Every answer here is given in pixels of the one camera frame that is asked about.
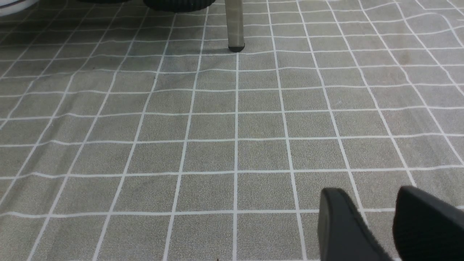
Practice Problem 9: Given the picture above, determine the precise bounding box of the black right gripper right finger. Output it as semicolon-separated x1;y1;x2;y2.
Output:
393;186;464;261

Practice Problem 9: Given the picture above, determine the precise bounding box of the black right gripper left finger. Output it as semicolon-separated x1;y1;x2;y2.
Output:
318;188;392;261

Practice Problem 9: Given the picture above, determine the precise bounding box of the black knit sneaker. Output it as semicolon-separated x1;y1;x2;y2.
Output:
143;0;215;13

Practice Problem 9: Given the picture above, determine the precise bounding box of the stainless steel shoe rack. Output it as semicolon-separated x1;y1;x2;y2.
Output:
225;0;245;53

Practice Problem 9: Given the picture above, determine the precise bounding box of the grey checkered floor cloth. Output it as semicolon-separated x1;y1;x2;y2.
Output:
0;0;464;261

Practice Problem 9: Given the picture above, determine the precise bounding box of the black canvas sneaker right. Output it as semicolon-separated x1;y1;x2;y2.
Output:
0;0;39;17

